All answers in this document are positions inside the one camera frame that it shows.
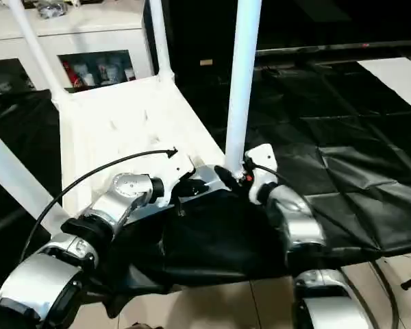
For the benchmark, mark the red bottle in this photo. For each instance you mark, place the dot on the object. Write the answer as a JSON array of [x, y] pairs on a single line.
[[68, 73]]

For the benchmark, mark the white can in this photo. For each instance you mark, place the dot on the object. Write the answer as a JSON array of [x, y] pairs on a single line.
[[85, 77]]

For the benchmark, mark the black mat cloth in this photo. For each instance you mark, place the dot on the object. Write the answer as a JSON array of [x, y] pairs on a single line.
[[346, 137]]

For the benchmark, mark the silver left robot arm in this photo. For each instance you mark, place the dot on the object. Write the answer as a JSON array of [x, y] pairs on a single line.
[[41, 281]]

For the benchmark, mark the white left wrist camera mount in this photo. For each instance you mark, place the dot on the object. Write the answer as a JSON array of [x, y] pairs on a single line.
[[178, 164]]

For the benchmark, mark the small tan label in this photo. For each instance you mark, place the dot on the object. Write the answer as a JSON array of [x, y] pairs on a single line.
[[206, 62]]

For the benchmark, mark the white plastic table leg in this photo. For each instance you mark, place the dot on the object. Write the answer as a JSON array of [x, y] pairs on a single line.
[[161, 37], [241, 79], [34, 48], [13, 171]]

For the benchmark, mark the white ceramic cup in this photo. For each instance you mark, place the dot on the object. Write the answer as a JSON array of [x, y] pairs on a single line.
[[129, 74]]

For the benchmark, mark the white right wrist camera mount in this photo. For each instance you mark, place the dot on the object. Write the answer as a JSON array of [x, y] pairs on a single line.
[[263, 157]]

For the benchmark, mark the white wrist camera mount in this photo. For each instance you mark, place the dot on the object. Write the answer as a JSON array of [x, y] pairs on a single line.
[[263, 157], [178, 164]]

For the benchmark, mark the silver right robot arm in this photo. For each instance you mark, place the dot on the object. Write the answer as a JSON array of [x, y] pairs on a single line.
[[301, 222]]

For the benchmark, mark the grey low shelf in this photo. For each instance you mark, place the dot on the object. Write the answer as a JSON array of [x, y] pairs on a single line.
[[329, 48]]

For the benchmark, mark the blue white printed mug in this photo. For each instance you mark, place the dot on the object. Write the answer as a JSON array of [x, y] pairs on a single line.
[[104, 72]]

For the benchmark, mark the black backdrop cloth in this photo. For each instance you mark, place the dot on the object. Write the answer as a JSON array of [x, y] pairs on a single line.
[[329, 20]]

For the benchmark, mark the white glass-door cabinet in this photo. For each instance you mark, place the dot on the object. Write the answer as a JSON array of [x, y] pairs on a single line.
[[89, 34]]

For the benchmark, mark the white plastic table top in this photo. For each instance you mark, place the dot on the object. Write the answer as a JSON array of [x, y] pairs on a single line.
[[123, 116]]

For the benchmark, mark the silver bowl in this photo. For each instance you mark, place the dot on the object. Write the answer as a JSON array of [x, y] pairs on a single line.
[[53, 8]]

